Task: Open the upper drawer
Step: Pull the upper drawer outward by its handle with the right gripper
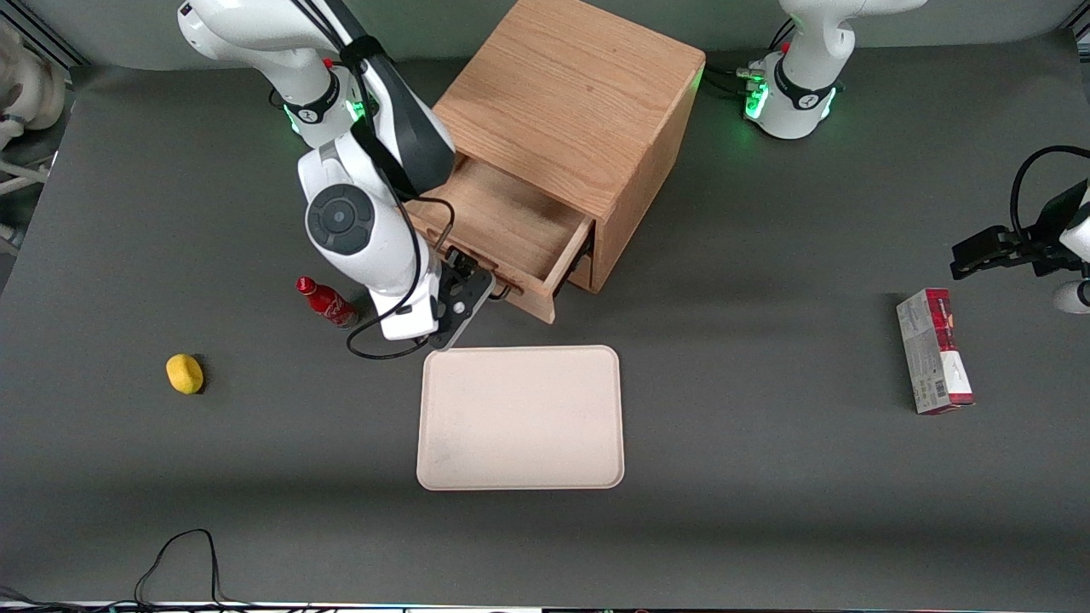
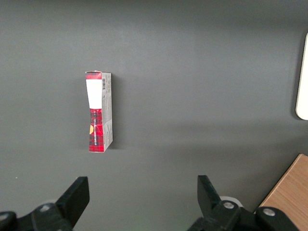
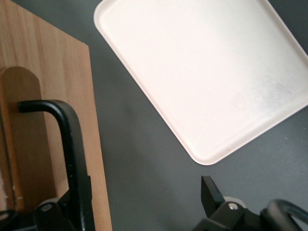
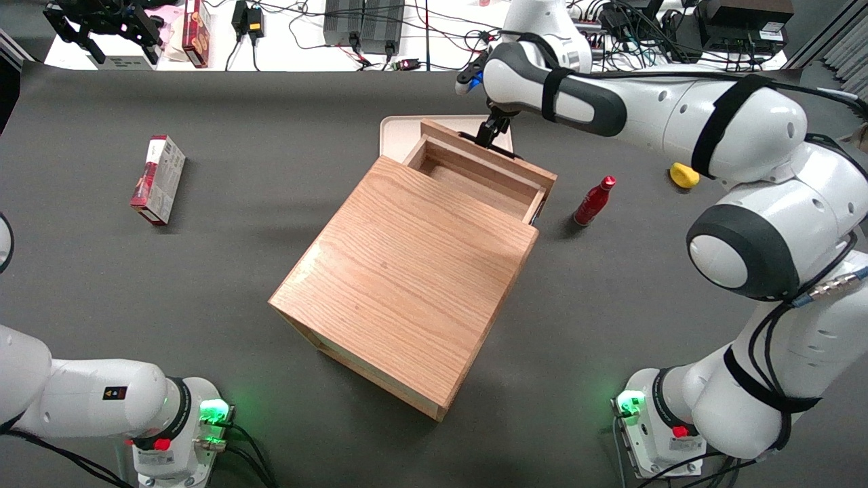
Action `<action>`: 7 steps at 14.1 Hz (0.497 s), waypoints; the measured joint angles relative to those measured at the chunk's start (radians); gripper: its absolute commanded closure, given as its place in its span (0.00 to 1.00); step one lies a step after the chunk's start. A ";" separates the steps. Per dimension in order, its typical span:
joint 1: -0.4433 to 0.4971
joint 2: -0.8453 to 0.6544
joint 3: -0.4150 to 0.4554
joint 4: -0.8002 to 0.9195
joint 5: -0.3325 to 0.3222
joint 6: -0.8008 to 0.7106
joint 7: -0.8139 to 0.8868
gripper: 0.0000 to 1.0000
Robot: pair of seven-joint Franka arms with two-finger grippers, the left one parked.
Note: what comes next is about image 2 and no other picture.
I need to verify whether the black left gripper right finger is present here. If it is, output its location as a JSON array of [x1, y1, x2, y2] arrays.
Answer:
[[187, 175, 299, 231]]

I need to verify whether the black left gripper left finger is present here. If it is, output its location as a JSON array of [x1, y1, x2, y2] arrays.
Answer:
[[0, 176, 90, 231]]

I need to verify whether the oak wooden drawer cabinet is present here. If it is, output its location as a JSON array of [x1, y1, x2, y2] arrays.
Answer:
[[255, 154, 308, 231]]

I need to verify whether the red plaid carton box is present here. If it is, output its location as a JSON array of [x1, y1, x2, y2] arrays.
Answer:
[[85, 70, 114, 154]]

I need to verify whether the beige plastic tray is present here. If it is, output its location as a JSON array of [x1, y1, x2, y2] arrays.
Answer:
[[295, 32, 308, 120]]

